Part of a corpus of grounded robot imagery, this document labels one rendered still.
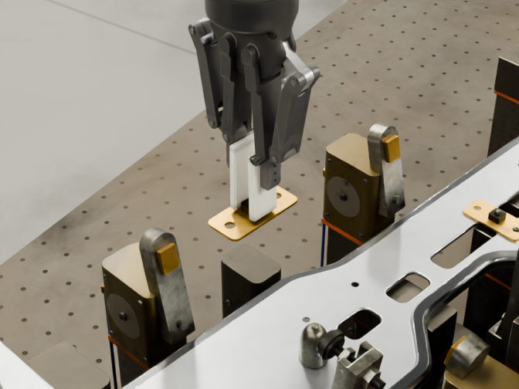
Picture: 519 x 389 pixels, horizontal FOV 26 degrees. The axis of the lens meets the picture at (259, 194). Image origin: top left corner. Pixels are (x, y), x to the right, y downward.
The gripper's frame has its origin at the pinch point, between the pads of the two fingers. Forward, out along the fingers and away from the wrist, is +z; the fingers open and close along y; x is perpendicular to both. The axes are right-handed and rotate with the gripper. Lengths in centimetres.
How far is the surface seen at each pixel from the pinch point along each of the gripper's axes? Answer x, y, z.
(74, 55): -128, 210, 130
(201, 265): -34, 46, 60
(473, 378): -13.3, -17.6, 23.1
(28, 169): -80, 170, 130
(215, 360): -1.4, 7.6, 30.1
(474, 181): -48, 6, 30
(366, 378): 4.2, -17.4, 9.7
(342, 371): 5.3, -15.7, 9.3
